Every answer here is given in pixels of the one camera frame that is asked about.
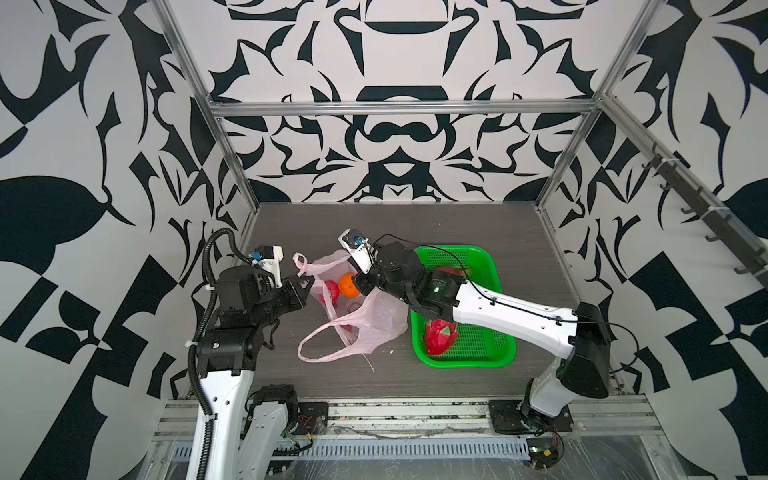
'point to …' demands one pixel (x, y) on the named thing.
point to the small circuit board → (543, 452)
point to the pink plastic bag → (365, 322)
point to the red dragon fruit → (449, 269)
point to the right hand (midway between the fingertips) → (349, 252)
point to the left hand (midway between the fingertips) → (312, 274)
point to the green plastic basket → (475, 346)
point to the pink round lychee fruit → (334, 293)
